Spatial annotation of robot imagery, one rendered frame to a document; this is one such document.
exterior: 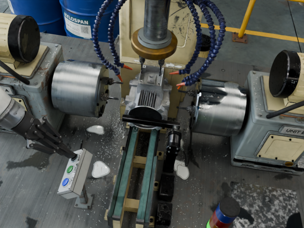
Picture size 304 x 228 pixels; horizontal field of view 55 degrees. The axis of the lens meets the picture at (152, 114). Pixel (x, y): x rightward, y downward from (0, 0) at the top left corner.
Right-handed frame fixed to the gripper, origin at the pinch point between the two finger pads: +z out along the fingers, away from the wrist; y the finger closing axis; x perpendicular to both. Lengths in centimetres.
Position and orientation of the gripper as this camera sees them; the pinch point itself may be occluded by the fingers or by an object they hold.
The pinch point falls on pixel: (65, 151)
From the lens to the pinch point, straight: 110.9
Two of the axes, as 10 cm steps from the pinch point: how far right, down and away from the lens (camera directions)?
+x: -8.0, 3.0, 5.2
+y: 1.3, -7.6, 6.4
